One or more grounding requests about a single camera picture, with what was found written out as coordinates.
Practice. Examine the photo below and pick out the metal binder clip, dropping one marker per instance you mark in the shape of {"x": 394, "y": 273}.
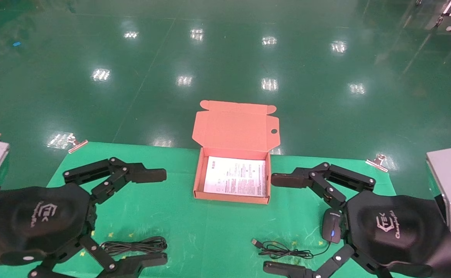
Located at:
{"x": 377, "y": 162}
{"x": 76, "y": 144}

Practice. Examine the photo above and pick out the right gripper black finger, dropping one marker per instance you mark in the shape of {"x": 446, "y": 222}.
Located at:
{"x": 283, "y": 270}
{"x": 287, "y": 179}

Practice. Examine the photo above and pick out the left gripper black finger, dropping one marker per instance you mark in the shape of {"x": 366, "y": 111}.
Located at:
{"x": 144, "y": 264}
{"x": 148, "y": 175}

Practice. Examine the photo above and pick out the white printed instruction sheet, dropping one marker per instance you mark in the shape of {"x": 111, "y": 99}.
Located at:
{"x": 235, "y": 175}

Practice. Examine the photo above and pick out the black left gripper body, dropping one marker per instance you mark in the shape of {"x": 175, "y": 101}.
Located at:
{"x": 40, "y": 224}

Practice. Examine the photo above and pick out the orange cardboard box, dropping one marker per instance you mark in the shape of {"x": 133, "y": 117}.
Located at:
{"x": 235, "y": 129}

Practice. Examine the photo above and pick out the green table cloth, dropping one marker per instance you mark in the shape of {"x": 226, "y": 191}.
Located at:
{"x": 210, "y": 231}

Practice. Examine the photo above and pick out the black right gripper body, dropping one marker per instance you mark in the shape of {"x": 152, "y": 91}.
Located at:
{"x": 395, "y": 227}

